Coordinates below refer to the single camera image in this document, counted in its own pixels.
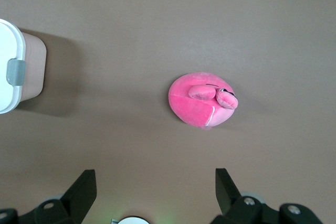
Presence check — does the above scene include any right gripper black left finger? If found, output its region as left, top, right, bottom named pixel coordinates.
left=0, top=169, right=97, bottom=224

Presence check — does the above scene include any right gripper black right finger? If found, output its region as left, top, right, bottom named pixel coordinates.
left=211, top=167, right=324, bottom=224

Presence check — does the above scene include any pink plush toy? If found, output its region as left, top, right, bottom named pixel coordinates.
left=167, top=71, right=239, bottom=132

